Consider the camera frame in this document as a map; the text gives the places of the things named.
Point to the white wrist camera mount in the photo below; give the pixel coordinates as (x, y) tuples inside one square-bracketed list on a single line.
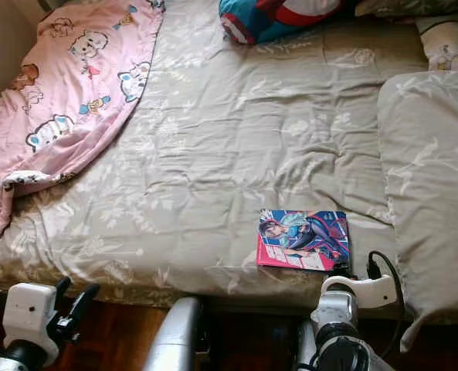
[(30, 309), (368, 291)]

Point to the grey floral duvet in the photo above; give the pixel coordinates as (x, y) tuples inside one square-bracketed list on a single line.
[(429, 170)]

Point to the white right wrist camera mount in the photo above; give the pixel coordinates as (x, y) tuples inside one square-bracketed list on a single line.
[(368, 291)]

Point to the pink and blue comic book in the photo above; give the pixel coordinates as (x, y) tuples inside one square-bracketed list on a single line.
[(302, 239)]

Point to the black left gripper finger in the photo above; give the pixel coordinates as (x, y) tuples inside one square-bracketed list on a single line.
[(83, 301)]

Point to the beige cartoon print pillow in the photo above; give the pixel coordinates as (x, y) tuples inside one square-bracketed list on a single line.
[(449, 46)]

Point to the silver right robot leg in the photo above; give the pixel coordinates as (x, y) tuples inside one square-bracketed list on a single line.
[(306, 348)]

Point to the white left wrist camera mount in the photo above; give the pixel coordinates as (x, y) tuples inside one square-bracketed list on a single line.
[(30, 309)]

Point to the flat grey floral pillow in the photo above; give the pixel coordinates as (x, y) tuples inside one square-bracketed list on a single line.
[(414, 6)]

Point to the bed with grey floral sheet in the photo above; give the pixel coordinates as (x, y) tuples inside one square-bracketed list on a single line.
[(259, 139)]

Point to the red white blue bolster pillow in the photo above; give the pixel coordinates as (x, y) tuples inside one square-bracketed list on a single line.
[(267, 23)]

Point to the pink cartoon print blanket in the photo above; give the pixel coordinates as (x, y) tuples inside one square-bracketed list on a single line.
[(74, 77)]

